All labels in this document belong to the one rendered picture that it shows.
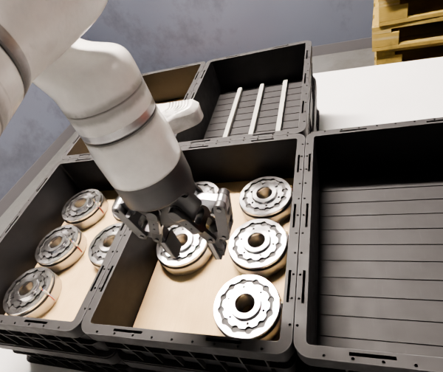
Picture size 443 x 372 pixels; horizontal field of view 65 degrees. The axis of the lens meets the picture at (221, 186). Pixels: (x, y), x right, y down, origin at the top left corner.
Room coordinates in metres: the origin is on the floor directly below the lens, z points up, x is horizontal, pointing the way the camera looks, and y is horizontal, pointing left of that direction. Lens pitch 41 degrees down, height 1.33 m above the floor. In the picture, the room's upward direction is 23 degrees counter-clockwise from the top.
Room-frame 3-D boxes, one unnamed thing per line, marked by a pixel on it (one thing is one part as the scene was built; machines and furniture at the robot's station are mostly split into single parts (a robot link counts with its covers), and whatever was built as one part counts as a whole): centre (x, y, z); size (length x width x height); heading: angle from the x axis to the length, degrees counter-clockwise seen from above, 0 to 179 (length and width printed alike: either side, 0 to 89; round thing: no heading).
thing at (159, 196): (0.28, 0.06, 1.11); 0.08 x 0.08 x 0.09
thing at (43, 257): (0.57, 0.37, 0.86); 0.10 x 0.10 x 0.01
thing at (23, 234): (0.54, 0.31, 0.87); 0.40 x 0.30 x 0.11; 152
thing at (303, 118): (0.75, -0.14, 0.92); 0.40 x 0.30 x 0.02; 152
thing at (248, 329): (0.27, 0.04, 0.86); 0.10 x 0.10 x 0.01
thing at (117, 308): (0.40, 0.04, 0.87); 0.40 x 0.30 x 0.11; 152
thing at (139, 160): (0.30, 0.05, 1.18); 0.11 x 0.09 x 0.06; 151
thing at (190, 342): (0.40, 0.04, 0.92); 0.40 x 0.30 x 0.02; 152
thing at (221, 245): (0.26, 0.02, 1.02); 0.03 x 0.01 x 0.05; 61
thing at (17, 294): (0.48, 0.42, 0.86); 0.05 x 0.05 x 0.01
